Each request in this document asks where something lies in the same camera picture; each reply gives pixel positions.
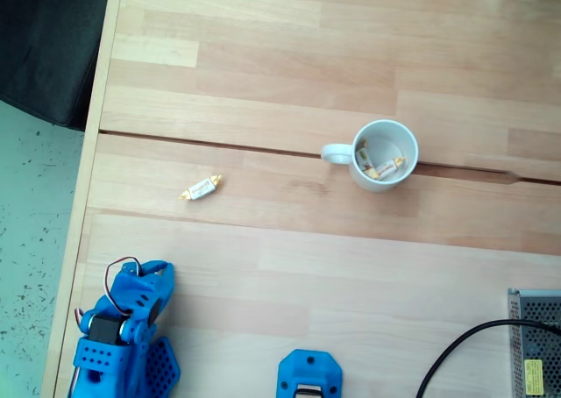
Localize caramel sweet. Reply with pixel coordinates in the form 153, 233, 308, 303
178, 174, 224, 202
366, 155, 408, 182
355, 138, 373, 171

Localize white printed mug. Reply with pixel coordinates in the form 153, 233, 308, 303
321, 119, 420, 194

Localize wooden base board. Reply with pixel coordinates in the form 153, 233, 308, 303
56, 212, 561, 398

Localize black upholstered seat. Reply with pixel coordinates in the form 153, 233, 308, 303
0, 0, 113, 131

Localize perforated metal power supply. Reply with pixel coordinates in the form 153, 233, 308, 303
507, 288, 561, 398

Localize red white black gripper cable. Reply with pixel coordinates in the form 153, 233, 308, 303
104, 256, 144, 316

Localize blue printed post base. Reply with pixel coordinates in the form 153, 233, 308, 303
276, 348, 344, 398

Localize thick black cable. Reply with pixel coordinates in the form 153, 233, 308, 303
415, 318, 561, 398

